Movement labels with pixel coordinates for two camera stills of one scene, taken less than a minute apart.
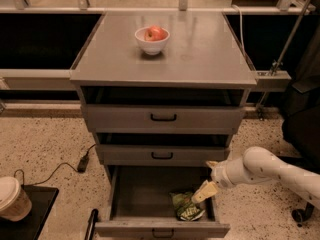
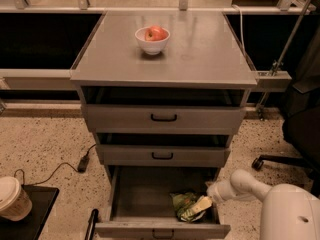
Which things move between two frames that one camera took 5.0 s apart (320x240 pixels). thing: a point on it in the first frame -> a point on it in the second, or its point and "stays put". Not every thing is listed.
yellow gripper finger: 206,190 -> 203,203
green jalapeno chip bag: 185,208 stays put
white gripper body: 220,175 -> 215,193
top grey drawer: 160,110 stays put
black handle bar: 93,218 stays put
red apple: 155,33 stays put
